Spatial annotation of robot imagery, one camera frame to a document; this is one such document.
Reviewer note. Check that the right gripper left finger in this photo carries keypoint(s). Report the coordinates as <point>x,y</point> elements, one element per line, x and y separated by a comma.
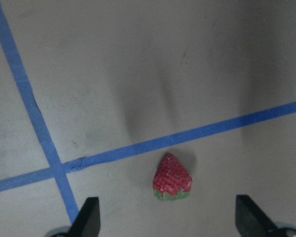
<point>87,222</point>

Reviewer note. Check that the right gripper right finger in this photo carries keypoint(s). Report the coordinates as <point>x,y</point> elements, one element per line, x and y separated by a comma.
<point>250,220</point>

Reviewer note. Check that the red strawberry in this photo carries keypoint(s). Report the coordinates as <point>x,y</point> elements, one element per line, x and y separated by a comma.
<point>171,181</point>

